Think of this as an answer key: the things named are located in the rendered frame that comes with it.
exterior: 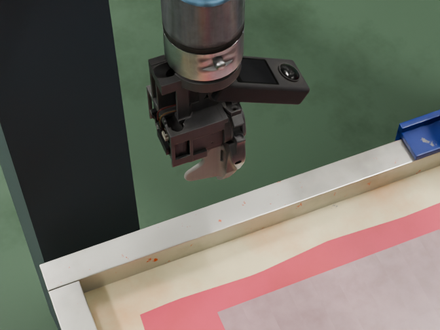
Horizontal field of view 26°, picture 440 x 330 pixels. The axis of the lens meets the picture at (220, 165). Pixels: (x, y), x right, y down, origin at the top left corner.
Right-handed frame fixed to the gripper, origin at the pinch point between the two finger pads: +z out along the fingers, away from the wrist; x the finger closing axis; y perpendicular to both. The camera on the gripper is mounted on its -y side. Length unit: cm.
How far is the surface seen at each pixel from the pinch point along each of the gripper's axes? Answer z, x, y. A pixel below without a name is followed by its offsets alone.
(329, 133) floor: 109, -69, -58
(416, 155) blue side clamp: 9.6, 1.5, -25.6
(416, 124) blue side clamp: 8.8, -2.3, -27.5
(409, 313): 14.2, 18.8, -16.0
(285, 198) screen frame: 10.6, 0.5, -8.0
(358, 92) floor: 109, -78, -71
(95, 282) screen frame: 12.6, 1.6, 17.3
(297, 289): 14.1, 10.8, -5.1
